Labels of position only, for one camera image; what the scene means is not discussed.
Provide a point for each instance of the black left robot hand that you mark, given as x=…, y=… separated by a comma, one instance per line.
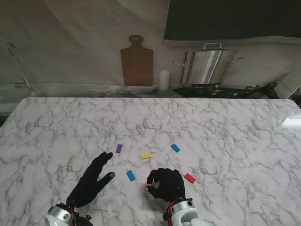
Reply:
x=88, y=186

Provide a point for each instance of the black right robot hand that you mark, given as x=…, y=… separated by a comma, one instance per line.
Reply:
x=170, y=186

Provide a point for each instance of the red domino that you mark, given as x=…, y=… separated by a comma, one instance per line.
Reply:
x=190, y=178

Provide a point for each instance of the blue domino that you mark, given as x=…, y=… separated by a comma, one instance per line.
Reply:
x=131, y=175
x=175, y=147

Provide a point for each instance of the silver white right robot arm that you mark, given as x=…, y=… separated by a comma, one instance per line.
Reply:
x=183, y=212

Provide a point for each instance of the yellow domino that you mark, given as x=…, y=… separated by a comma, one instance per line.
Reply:
x=145, y=156

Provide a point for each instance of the purple domino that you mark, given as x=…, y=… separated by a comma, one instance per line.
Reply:
x=119, y=148

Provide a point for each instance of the steel sink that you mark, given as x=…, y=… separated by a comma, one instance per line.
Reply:
x=70, y=93

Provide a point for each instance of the black gas stove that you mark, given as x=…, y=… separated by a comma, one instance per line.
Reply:
x=200, y=90

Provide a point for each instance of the stack of white plates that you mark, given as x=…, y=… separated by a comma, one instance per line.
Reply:
x=137, y=90

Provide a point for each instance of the white candle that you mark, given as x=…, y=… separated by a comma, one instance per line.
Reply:
x=164, y=80

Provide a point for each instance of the chrome faucet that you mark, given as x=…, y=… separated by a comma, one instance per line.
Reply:
x=26, y=81

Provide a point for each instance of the large steel stock pot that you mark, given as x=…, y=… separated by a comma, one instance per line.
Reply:
x=207, y=68

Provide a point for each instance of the brown wooden cutting board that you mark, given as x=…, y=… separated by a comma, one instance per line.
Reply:
x=137, y=66

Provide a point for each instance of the black pan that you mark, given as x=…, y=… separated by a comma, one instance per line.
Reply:
x=265, y=91

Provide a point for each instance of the dark range hood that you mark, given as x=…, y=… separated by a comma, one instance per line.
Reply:
x=235, y=18

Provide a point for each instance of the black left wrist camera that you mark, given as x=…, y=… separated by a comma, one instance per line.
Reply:
x=83, y=220

